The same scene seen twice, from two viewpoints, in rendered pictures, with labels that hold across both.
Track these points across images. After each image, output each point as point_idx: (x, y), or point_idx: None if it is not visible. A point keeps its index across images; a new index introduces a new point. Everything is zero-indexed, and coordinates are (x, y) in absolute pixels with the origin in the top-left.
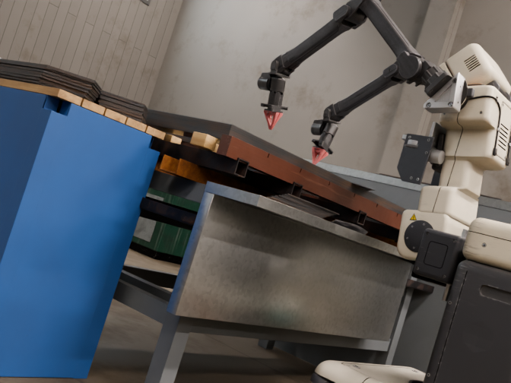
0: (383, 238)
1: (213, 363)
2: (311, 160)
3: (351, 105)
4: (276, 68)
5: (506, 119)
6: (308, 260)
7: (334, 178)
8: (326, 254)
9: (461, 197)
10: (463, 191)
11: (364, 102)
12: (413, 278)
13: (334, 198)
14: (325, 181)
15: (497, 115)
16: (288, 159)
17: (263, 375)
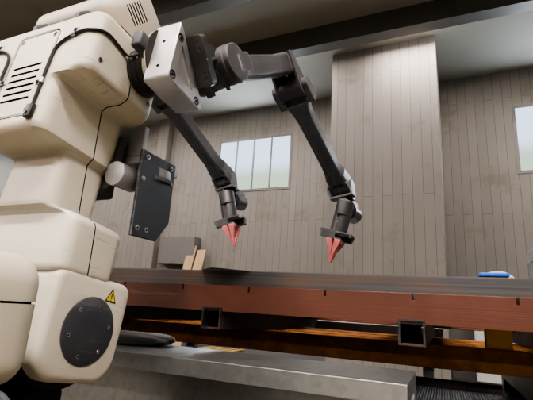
0: (444, 348)
1: None
2: (530, 251)
3: (320, 165)
4: (214, 185)
5: (36, 52)
6: (82, 398)
7: (164, 273)
8: (116, 386)
9: (5, 223)
10: (5, 212)
11: (323, 151)
12: None
13: (141, 301)
14: (117, 282)
15: (3, 67)
16: None
17: None
